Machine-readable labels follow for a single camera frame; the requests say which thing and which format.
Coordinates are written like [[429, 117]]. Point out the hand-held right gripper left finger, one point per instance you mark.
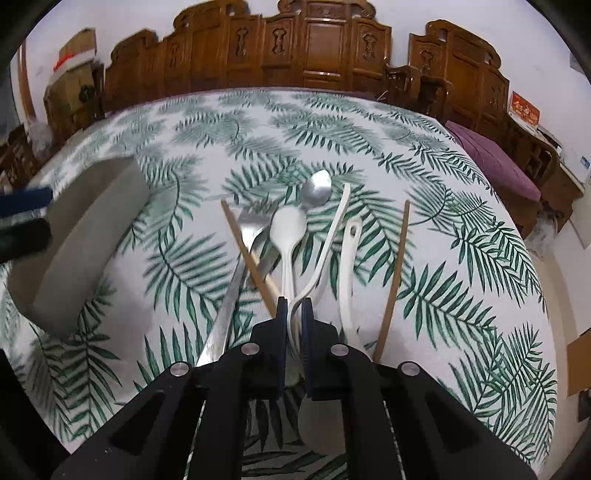
[[282, 341]]

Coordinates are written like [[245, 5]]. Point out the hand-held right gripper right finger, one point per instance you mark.
[[310, 346]]

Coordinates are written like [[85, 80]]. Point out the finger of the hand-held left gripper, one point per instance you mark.
[[25, 202]]

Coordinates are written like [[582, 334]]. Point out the grey felt container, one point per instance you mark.
[[87, 230]]

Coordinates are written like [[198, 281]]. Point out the metal fork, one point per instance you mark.
[[231, 295]]

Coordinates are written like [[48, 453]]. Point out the white plastic spoon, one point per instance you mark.
[[288, 228]]

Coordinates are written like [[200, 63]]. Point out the wooden chopstick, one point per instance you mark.
[[397, 267], [238, 230]]

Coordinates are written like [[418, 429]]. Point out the metal spoon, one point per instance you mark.
[[318, 189]]

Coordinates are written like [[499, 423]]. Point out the dark wooden furniture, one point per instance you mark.
[[18, 157]]

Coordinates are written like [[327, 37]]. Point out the stacked cardboard boxes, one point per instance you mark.
[[69, 92]]

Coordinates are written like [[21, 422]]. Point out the leaf print tablecloth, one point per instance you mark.
[[323, 129]]

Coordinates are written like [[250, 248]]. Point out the purple seat cushion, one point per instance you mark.
[[494, 161]]

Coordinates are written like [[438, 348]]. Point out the flat cardboard piece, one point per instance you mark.
[[581, 364]]

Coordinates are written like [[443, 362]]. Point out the dark wooden chair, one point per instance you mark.
[[415, 87]]

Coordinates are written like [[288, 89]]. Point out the long carved wooden bench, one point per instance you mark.
[[277, 50]]

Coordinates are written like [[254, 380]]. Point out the short carved wooden bench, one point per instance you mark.
[[466, 69]]

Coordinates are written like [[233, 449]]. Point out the red desk calendar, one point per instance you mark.
[[524, 108]]

